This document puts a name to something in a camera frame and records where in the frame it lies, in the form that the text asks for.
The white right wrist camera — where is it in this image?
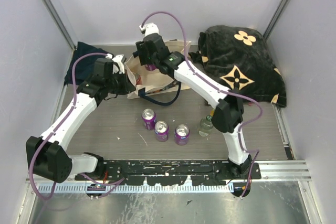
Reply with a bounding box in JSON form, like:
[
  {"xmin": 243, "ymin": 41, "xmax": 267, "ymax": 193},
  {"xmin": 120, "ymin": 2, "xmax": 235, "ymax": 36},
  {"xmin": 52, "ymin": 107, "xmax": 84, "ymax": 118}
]
[{"xmin": 139, "ymin": 23, "xmax": 160, "ymax": 37}]

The black mounting base plate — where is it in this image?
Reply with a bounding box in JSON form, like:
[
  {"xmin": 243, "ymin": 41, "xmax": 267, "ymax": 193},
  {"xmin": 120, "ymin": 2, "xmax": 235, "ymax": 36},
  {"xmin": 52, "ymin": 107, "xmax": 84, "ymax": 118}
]
[{"xmin": 75, "ymin": 159, "xmax": 262, "ymax": 187}]

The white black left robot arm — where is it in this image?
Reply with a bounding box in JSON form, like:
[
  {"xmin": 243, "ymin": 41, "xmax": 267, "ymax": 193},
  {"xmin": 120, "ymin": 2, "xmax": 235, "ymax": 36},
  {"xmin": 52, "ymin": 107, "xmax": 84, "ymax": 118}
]
[{"xmin": 26, "ymin": 54, "xmax": 135, "ymax": 183}]

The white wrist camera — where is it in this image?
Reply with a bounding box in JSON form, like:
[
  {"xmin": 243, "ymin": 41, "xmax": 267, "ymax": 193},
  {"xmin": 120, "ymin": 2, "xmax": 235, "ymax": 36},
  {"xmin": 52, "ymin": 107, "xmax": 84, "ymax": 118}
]
[
  {"xmin": 106, "ymin": 54, "xmax": 126, "ymax": 74},
  {"xmin": 139, "ymin": 23, "xmax": 160, "ymax": 37}
]

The clear bottle green cap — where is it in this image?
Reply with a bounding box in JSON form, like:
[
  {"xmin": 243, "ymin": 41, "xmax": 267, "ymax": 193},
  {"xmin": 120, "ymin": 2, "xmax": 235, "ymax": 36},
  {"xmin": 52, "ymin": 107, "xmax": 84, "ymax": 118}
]
[{"xmin": 197, "ymin": 115, "xmax": 213, "ymax": 137}]

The purple soda can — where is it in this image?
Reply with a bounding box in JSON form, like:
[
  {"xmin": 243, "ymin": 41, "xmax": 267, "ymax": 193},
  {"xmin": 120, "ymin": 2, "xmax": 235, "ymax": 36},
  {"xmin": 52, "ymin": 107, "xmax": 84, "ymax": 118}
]
[
  {"xmin": 141, "ymin": 109, "xmax": 156, "ymax": 130},
  {"xmin": 145, "ymin": 65, "xmax": 156, "ymax": 71},
  {"xmin": 174, "ymin": 124, "xmax": 190, "ymax": 145},
  {"xmin": 154, "ymin": 121, "xmax": 169, "ymax": 142}
]

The dark navy folded cloth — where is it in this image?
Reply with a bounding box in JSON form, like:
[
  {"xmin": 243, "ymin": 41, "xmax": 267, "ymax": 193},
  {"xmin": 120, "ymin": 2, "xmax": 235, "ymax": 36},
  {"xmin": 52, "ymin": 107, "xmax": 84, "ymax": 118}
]
[{"xmin": 64, "ymin": 41, "xmax": 111, "ymax": 87}]

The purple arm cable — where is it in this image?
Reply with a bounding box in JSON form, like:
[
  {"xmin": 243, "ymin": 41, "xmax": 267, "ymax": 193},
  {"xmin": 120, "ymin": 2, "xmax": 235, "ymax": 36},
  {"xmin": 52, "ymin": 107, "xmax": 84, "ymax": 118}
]
[
  {"xmin": 28, "ymin": 52, "xmax": 127, "ymax": 200},
  {"xmin": 140, "ymin": 11, "xmax": 264, "ymax": 199}
]

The red cola can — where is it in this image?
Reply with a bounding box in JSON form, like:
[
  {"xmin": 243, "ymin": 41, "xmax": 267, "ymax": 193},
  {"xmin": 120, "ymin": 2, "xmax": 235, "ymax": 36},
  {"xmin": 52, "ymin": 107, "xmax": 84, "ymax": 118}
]
[{"xmin": 133, "ymin": 72, "xmax": 142, "ymax": 85}]

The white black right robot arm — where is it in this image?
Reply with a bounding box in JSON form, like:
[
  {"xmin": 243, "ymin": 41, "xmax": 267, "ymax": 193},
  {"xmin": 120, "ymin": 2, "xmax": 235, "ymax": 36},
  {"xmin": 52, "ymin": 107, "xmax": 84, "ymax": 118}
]
[{"xmin": 135, "ymin": 33, "xmax": 251, "ymax": 179}]

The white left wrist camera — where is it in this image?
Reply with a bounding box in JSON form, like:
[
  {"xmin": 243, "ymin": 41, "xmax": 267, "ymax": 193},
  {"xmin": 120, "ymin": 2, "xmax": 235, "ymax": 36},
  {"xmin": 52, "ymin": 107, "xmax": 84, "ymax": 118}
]
[{"xmin": 106, "ymin": 54, "xmax": 126, "ymax": 74}]

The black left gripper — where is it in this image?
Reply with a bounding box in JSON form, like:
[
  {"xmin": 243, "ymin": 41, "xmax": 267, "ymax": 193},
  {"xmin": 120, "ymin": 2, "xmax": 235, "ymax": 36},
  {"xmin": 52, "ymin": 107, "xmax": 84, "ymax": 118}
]
[{"xmin": 106, "ymin": 69, "xmax": 135, "ymax": 95}]

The aluminium slotted rail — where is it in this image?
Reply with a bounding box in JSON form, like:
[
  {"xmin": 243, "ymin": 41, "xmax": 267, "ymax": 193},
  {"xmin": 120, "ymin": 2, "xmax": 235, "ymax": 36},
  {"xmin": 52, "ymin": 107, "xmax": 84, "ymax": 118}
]
[{"xmin": 36, "ymin": 183, "xmax": 234, "ymax": 194}]

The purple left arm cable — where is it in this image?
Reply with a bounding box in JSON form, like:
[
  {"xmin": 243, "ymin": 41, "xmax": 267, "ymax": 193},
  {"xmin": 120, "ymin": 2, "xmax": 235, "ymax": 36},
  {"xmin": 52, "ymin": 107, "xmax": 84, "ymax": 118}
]
[{"xmin": 28, "ymin": 52, "xmax": 127, "ymax": 200}]

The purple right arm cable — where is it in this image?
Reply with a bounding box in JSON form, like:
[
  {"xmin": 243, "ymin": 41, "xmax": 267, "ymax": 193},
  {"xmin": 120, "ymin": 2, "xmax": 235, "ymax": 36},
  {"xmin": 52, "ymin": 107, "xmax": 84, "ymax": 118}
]
[{"xmin": 140, "ymin": 11, "xmax": 264, "ymax": 199}]

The beige canvas tote bag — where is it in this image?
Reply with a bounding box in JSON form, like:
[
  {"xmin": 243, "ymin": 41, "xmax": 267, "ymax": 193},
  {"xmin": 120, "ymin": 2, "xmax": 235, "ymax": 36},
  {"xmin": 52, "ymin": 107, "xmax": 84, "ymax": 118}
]
[{"xmin": 124, "ymin": 56, "xmax": 189, "ymax": 106}]

